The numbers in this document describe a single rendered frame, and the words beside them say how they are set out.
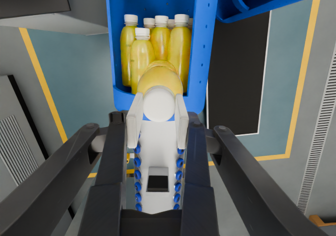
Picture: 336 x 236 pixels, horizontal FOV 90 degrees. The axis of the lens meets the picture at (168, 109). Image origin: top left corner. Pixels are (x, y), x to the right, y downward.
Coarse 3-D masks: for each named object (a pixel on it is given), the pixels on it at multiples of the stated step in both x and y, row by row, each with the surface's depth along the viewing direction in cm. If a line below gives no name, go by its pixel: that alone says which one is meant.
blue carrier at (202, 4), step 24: (120, 0) 49; (144, 0) 55; (168, 0) 56; (192, 0) 53; (216, 0) 40; (120, 24) 51; (192, 24) 36; (192, 48) 38; (120, 72) 55; (192, 72) 40; (120, 96) 44; (192, 96) 43; (168, 120) 42
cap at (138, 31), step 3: (135, 30) 44; (138, 30) 44; (141, 30) 44; (144, 30) 44; (147, 30) 44; (135, 33) 45; (138, 33) 44; (141, 33) 44; (144, 33) 44; (147, 33) 45
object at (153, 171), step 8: (152, 168) 84; (160, 168) 84; (152, 176) 76; (160, 176) 77; (168, 176) 79; (152, 184) 72; (160, 184) 72; (168, 184) 75; (152, 192) 71; (160, 192) 71; (168, 192) 71
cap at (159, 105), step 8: (160, 88) 20; (152, 96) 19; (160, 96) 19; (168, 96) 19; (144, 104) 19; (152, 104) 19; (160, 104) 19; (168, 104) 19; (144, 112) 20; (152, 112) 20; (160, 112) 20; (168, 112) 20; (152, 120) 20; (160, 120) 20
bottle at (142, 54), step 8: (136, 40) 45; (144, 40) 45; (136, 48) 44; (144, 48) 44; (152, 48) 46; (136, 56) 44; (144, 56) 44; (152, 56) 46; (136, 64) 45; (144, 64) 45; (136, 72) 46; (136, 80) 47; (136, 88) 48
